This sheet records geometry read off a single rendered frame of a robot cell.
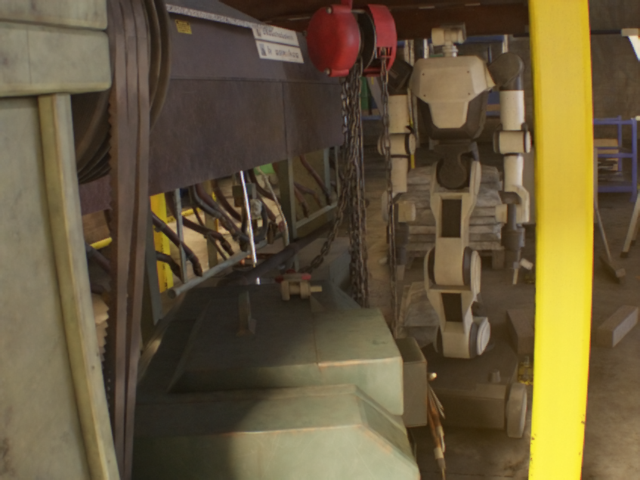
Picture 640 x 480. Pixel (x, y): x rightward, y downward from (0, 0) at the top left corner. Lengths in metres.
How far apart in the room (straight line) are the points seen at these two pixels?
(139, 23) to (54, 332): 0.29
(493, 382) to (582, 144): 1.48
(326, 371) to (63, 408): 0.46
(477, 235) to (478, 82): 2.68
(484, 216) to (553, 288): 3.82
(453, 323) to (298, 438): 1.93
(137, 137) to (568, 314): 0.88
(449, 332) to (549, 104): 1.60
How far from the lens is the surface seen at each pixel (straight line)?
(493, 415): 2.58
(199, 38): 1.97
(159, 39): 0.70
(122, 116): 0.63
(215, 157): 1.95
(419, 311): 3.37
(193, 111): 1.84
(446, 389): 2.58
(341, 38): 1.45
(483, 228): 5.07
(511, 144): 2.56
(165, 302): 2.40
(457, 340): 2.73
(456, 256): 2.54
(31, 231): 0.55
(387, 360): 0.96
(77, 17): 0.57
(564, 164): 1.25
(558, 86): 1.24
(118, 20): 0.64
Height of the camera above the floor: 1.21
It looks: 10 degrees down
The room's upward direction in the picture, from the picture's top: 4 degrees counter-clockwise
